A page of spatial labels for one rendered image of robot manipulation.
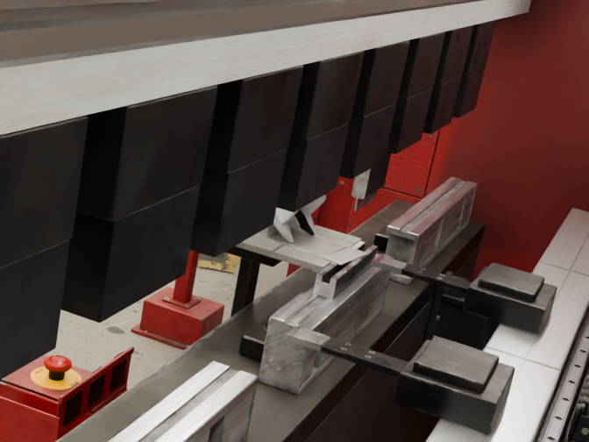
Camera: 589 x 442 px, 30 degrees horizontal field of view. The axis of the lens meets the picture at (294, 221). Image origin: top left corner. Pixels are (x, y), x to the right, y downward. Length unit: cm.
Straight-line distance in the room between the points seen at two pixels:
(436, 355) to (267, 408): 26
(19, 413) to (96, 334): 220
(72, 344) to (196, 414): 244
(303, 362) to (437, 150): 111
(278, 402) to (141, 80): 73
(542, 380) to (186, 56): 74
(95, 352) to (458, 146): 155
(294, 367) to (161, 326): 225
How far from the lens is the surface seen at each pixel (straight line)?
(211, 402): 119
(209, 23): 36
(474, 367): 125
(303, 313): 148
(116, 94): 75
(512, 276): 160
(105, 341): 363
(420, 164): 248
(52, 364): 159
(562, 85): 240
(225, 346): 156
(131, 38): 31
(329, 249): 164
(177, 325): 365
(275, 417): 139
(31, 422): 148
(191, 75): 85
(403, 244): 195
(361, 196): 157
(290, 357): 144
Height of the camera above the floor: 151
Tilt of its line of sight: 17 degrees down
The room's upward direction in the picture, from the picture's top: 11 degrees clockwise
